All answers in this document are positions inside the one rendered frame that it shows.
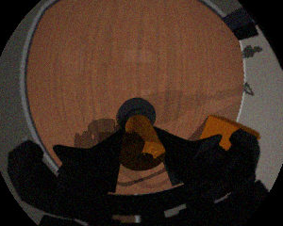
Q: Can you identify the orange cylinder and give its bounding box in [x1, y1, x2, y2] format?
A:
[119, 116, 167, 170]

